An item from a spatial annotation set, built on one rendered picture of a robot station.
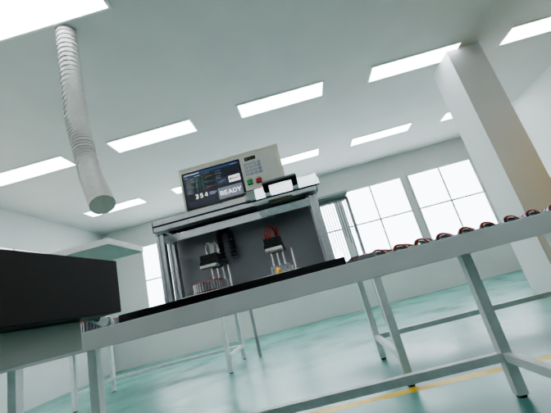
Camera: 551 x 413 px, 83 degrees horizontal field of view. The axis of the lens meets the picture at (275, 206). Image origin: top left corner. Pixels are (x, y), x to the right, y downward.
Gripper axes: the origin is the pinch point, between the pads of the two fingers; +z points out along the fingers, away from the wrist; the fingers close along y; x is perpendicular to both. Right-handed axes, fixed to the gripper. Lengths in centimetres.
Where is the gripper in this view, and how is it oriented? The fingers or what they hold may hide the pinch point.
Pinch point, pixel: (93, 325)
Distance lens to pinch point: 128.3
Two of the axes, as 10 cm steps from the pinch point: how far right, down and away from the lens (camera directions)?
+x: 0.6, -7.6, 6.5
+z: 5.9, 5.6, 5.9
